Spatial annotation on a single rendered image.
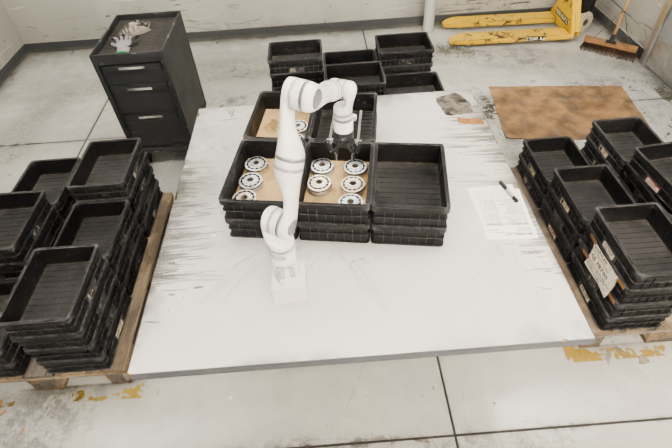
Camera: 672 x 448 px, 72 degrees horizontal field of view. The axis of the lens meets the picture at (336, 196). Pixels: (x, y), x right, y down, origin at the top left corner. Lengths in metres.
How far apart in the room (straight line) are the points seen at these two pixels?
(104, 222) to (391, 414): 1.79
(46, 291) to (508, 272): 1.99
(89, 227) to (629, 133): 3.22
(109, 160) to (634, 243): 2.81
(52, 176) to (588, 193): 3.12
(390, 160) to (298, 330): 0.86
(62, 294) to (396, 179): 1.57
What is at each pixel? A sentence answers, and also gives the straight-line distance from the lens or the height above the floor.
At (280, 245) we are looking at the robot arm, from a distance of 1.55.
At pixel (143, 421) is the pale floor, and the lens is 2.52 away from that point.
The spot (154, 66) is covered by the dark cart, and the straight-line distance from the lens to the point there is 3.18.
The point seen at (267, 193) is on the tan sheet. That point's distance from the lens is 1.98.
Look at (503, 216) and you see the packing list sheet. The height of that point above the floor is 0.70.
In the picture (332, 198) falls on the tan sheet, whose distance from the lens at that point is 1.92.
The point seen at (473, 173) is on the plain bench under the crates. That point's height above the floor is 0.70.
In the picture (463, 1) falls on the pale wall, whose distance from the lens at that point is 5.33.
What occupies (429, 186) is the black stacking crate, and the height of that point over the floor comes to 0.83.
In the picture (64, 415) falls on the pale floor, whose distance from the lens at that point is 2.70.
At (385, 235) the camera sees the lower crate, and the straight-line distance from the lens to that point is 1.87.
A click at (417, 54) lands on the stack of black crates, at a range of 3.51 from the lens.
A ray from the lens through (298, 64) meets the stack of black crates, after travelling 3.45.
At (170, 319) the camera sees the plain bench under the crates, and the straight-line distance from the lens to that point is 1.86.
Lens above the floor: 2.18
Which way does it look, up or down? 45 degrees down
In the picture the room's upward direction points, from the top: 4 degrees counter-clockwise
